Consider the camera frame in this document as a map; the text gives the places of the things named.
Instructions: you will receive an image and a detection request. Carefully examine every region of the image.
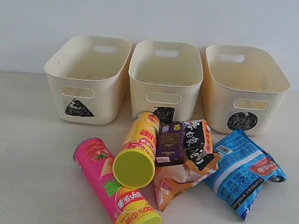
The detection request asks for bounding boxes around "purple juice carton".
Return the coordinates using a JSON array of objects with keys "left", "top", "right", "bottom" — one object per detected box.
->
[{"left": 155, "top": 122, "right": 185, "bottom": 167}]

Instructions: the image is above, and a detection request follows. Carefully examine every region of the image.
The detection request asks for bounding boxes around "yellow chips can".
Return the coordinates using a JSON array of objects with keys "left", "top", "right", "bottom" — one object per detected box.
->
[{"left": 112, "top": 112, "right": 160, "bottom": 189}]

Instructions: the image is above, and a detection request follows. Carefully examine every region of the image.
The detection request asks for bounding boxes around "orange black noodle bag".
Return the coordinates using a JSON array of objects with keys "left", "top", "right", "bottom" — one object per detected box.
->
[{"left": 153, "top": 119, "right": 220, "bottom": 211}]

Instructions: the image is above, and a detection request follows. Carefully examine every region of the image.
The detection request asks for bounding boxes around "pink chips can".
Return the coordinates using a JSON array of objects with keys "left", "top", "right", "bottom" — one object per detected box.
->
[{"left": 73, "top": 138, "right": 162, "bottom": 224}]

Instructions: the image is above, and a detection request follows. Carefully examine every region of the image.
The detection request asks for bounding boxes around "blue snack bag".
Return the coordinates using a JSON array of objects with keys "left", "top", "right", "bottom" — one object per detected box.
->
[{"left": 206, "top": 129, "right": 287, "bottom": 220}]

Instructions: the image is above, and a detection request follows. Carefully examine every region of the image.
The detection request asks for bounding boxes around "cream bin square mark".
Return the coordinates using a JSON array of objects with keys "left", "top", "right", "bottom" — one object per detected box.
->
[{"left": 128, "top": 40, "right": 204, "bottom": 123}]

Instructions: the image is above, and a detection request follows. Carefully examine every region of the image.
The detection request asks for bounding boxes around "cream bin triangle mark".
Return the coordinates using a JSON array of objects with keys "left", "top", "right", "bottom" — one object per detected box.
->
[{"left": 44, "top": 35, "right": 132, "bottom": 125}]

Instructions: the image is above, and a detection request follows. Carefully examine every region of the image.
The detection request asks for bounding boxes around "cream bin circle mark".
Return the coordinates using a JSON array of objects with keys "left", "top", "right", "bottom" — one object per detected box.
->
[{"left": 201, "top": 45, "right": 291, "bottom": 136}]

